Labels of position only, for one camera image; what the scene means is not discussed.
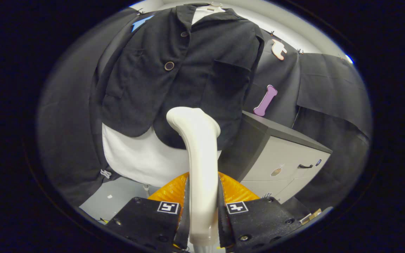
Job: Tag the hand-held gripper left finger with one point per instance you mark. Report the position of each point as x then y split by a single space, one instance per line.
146 221

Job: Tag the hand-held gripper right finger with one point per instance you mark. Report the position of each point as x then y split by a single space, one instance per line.
258 221

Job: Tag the white shirt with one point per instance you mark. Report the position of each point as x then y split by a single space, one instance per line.
139 158

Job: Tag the white garment steamer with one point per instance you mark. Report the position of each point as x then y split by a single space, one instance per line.
202 165

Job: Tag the black suit jacket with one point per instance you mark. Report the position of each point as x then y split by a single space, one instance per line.
202 70

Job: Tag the garment stand pole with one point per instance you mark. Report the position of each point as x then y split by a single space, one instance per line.
146 189

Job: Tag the white clothes hanger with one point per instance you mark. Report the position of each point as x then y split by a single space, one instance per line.
216 4

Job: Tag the small white clip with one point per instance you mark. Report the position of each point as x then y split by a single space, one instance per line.
105 173

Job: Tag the grey cabinet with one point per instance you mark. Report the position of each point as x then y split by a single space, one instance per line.
280 154

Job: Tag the black backdrop cloth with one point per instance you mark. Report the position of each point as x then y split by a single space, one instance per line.
329 77

